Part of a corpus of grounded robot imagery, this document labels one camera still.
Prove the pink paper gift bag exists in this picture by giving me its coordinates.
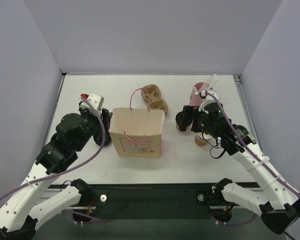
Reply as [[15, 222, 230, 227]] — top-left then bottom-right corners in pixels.
[[108, 87, 165, 159]]

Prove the black plastic cup lid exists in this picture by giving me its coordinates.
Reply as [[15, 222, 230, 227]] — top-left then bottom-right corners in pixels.
[[175, 111, 192, 125]]

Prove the brown paper coffee cup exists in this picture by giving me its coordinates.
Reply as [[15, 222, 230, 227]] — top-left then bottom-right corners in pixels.
[[176, 122, 189, 132]]

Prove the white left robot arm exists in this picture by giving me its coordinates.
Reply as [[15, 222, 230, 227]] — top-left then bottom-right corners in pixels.
[[0, 107, 112, 240]]

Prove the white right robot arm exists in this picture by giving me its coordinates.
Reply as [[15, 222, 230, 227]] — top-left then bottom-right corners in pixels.
[[175, 102, 300, 235]]

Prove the pink straw holder cup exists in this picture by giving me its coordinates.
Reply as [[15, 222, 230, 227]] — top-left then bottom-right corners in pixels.
[[188, 82, 210, 107]]

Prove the stack of brown paper cups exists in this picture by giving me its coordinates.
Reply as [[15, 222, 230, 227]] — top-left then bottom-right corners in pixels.
[[194, 132, 212, 147]]

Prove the brown pulp cup carrier stack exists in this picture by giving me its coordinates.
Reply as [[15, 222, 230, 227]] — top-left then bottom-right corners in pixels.
[[141, 84, 169, 115]]

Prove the aluminium frame rail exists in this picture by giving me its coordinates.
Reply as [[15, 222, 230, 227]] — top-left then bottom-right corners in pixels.
[[233, 74, 260, 146]]

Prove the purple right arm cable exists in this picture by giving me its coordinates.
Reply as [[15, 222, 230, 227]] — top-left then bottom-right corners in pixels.
[[204, 91, 300, 240]]

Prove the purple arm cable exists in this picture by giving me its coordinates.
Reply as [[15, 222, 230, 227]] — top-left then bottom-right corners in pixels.
[[0, 96, 108, 223], [204, 91, 300, 240]]

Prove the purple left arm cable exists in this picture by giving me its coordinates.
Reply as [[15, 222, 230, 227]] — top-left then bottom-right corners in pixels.
[[0, 96, 108, 223]]

